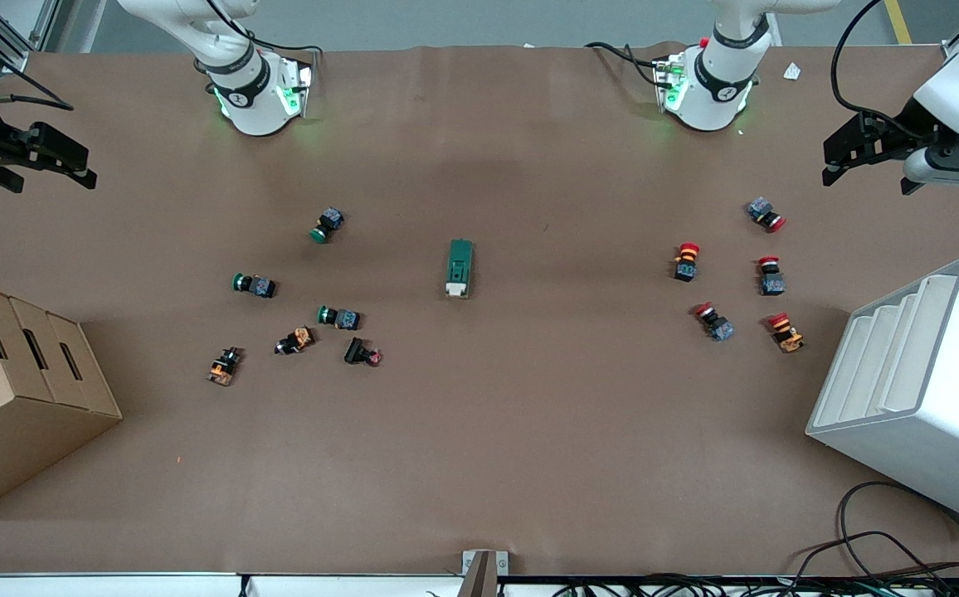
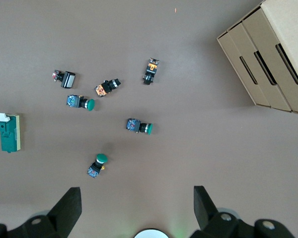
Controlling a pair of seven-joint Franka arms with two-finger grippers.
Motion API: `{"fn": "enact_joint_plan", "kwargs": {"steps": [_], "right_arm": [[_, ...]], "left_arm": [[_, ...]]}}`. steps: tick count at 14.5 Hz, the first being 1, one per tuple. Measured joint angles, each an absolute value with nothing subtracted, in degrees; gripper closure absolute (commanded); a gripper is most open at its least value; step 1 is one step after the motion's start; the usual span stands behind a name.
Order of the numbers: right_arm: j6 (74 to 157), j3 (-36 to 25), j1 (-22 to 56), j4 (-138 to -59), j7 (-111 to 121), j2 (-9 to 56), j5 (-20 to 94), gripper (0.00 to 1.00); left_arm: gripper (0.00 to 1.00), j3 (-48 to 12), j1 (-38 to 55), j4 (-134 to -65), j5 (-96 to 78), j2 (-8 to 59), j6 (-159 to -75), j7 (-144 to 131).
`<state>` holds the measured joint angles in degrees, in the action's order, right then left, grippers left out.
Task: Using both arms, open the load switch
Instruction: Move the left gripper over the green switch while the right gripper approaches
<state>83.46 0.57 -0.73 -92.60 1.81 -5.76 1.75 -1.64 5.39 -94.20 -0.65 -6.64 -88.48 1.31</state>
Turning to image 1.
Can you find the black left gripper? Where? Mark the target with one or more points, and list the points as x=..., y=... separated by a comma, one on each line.
x=899, y=129

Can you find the metal table edge bracket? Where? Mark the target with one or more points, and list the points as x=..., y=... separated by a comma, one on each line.
x=484, y=568

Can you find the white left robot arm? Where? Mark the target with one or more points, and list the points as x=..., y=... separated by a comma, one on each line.
x=720, y=83

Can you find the right arm base connector plate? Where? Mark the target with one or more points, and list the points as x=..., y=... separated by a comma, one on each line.
x=297, y=83

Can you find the brown paper table cover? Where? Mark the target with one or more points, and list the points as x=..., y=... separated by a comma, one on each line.
x=529, y=431

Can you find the black push button orange block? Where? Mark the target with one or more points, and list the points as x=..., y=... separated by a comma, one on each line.
x=295, y=341
x=225, y=366

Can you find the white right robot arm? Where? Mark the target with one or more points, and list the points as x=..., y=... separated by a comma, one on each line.
x=247, y=91

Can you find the white stepped storage rack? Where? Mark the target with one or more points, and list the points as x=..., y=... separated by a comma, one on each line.
x=936, y=414

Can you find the small white paper scrap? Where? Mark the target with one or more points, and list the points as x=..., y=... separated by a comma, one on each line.
x=792, y=71

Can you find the brown cardboard slotted box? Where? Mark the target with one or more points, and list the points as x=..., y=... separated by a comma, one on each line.
x=23, y=414

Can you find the red push button blue block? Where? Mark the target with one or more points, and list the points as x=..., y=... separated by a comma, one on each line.
x=771, y=278
x=716, y=322
x=765, y=213

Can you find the white table edge rail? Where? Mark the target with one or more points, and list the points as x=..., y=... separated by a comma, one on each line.
x=114, y=584

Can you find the red push button orange block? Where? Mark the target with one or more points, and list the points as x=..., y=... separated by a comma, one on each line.
x=686, y=263
x=786, y=332

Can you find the green push button blue block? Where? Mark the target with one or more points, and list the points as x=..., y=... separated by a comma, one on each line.
x=340, y=317
x=328, y=225
x=255, y=285

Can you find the left arm base connector plate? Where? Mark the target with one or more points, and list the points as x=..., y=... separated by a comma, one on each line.
x=669, y=83

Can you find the green load switch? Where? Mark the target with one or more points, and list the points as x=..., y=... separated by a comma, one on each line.
x=460, y=265

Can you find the black push button pink cap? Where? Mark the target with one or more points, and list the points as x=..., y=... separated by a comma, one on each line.
x=361, y=351

